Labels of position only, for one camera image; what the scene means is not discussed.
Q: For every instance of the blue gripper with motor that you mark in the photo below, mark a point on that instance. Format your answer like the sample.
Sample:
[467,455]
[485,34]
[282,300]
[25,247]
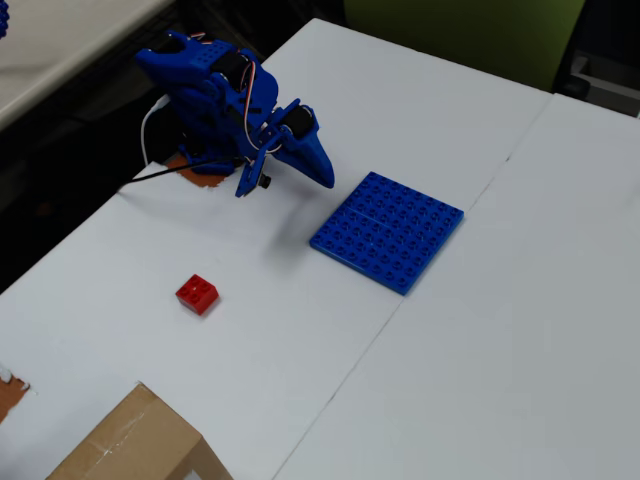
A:
[309,148]

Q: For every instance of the red 2x2 toy block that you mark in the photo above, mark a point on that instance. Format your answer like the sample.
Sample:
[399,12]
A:
[198,295]

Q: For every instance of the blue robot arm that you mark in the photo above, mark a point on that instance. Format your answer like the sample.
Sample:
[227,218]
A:
[200,95]

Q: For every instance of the blue 8x8 studded baseplate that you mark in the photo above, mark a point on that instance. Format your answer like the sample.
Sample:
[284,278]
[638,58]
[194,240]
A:
[387,232]

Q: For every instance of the green chair back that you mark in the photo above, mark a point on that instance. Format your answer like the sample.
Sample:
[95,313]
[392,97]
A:
[465,40]

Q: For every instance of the white side table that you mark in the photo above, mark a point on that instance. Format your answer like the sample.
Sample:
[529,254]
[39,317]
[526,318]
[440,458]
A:
[55,45]

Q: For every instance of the black and grey chair base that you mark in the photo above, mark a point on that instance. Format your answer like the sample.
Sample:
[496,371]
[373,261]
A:
[600,65]

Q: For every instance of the brown cardboard box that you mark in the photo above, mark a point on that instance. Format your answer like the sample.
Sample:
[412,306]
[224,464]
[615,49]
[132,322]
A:
[140,445]

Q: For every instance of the blue beaded object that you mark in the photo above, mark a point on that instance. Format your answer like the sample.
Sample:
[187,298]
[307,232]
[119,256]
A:
[3,17]

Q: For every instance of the blue camera mount with lens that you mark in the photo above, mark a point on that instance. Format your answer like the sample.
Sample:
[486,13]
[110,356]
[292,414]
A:
[250,175]

